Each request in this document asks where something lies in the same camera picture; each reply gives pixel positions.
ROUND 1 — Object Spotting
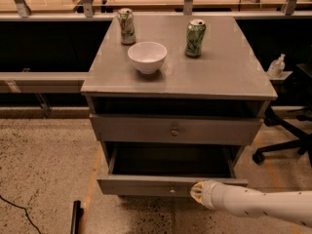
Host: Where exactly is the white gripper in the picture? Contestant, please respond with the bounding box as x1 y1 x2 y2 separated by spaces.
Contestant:
190 180 228 210

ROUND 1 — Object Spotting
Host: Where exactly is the grey drawer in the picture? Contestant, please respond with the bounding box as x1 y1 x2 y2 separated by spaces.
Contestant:
91 114 262 145
98 143 248 198

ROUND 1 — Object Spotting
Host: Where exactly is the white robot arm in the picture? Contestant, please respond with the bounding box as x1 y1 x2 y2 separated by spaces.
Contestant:
190 180 312 228

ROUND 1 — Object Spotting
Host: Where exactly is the grey wooden drawer cabinet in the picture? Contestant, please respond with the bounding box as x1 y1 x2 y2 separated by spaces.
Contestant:
82 17 277 161

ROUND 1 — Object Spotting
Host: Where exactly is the black bar on floor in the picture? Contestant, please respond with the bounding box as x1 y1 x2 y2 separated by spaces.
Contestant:
70 201 82 234

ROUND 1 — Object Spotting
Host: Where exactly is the black office chair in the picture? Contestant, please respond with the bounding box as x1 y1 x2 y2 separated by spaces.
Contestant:
252 61 312 168

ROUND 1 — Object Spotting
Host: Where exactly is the white ceramic bowl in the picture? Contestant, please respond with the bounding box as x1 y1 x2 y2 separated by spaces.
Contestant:
128 42 167 74

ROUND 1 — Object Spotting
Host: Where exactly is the clear sanitizer pump bottle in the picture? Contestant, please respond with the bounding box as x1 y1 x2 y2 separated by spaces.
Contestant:
267 54 285 78

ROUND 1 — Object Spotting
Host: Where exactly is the right dented green can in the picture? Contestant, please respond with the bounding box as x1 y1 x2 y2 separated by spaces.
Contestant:
185 19 206 58

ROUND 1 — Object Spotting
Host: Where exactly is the dented green can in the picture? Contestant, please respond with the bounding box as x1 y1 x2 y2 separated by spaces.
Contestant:
117 8 136 45
185 19 206 58

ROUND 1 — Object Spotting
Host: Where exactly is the left dented green can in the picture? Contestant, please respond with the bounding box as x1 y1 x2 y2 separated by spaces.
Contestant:
117 8 136 45

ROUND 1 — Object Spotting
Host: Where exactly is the black floor cable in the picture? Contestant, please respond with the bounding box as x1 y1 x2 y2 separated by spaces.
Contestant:
0 195 43 234

